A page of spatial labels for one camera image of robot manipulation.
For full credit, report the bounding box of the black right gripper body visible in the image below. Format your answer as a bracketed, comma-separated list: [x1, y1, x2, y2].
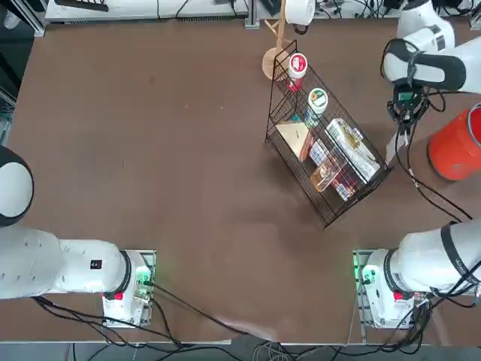
[388, 86, 428, 122]

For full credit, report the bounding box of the white cracker box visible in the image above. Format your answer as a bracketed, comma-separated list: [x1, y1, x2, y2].
[324, 117, 381, 182]

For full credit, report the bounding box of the wooden roll stand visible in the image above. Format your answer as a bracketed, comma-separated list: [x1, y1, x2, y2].
[262, 0, 291, 80]

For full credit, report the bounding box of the amber clear packet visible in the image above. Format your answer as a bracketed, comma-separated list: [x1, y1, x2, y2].
[310, 160, 341, 194]

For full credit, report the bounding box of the wrapped sandwich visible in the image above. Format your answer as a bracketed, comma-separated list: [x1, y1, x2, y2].
[275, 120, 315, 163]

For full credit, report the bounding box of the black slotted strip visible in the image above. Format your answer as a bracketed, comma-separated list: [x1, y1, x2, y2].
[54, 0, 110, 13]

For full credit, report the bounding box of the orange bin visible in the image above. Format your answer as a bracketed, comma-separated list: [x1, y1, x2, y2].
[428, 103, 481, 181]

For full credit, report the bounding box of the green label jar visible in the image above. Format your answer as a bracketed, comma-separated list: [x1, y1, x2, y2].
[302, 87, 329, 128]

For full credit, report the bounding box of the long red white box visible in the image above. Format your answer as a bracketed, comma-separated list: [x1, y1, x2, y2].
[307, 138, 357, 201]

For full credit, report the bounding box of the white cable tray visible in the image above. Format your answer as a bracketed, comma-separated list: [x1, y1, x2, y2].
[44, 0, 250, 20]

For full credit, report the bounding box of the red label jar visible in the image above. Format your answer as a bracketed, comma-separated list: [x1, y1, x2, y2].
[287, 52, 310, 93]

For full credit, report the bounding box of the black wire rack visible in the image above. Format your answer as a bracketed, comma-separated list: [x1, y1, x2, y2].
[265, 39, 395, 230]

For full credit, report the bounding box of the black cable on table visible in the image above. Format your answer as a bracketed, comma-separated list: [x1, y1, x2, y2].
[32, 296, 182, 347]
[144, 280, 281, 341]

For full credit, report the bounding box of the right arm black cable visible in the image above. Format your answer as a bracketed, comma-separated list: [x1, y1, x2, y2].
[380, 37, 481, 313]

